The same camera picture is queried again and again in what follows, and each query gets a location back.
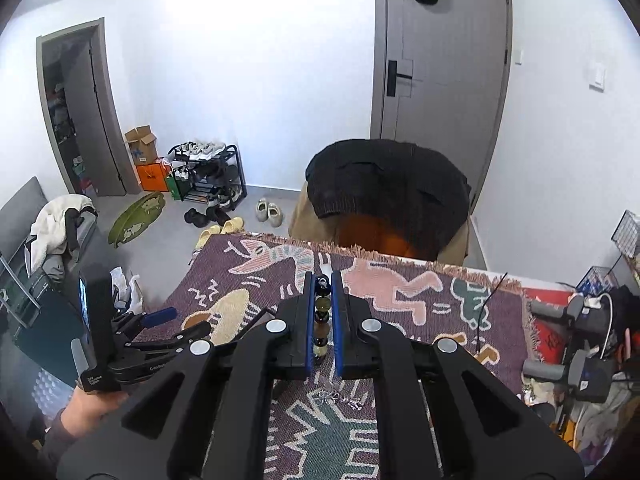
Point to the green oval mat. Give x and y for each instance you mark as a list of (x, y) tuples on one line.
[(137, 217)]

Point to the red cloth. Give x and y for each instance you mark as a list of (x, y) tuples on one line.
[(550, 342)]

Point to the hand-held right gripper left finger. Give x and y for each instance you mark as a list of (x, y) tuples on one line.
[(311, 320)]

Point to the tan chair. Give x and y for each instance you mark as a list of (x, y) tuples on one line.
[(302, 220)]

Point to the printed woven blanket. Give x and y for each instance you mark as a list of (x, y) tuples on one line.
[(400, 290)]

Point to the black slipper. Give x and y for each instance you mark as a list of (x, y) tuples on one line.
[(220, 216), (196, 217)]

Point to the green paper bag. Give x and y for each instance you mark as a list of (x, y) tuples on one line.
[(172, 186)]

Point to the open cardboard box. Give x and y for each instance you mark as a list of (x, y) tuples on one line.
[(141, 147)]

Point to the yellow slipper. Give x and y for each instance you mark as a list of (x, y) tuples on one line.
[(207, 237), (232, 225)]

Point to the grey door frame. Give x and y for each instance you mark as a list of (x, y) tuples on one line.
[(107, 110)]

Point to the beige shoe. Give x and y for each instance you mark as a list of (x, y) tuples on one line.
[(262, 210), (276, 213)]

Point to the white light switch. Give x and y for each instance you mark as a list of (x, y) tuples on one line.
[(597, 76)]

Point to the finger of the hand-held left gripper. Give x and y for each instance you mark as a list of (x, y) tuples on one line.
[(160, 316), (190, 332)]

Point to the person's left hand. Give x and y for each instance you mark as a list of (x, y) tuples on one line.
[(92, 407)]

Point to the black knitted sweater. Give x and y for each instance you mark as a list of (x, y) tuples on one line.
[(390, 185)]

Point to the white plastic bag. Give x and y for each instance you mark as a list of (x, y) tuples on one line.
[(125, 287)]

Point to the orange box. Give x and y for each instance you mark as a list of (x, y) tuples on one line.
[(152, 176)]

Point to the white garment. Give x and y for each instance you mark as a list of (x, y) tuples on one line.
[(50, 225)]

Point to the grey sofa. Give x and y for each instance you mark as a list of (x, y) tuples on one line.
[(20, 220)]

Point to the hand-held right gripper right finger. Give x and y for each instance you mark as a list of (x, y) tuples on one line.
[(337, 320)]

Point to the black shoe rack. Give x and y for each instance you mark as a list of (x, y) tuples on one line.
[(235, 180)]

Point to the grey door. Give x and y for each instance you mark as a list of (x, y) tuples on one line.
[(450, 60)]

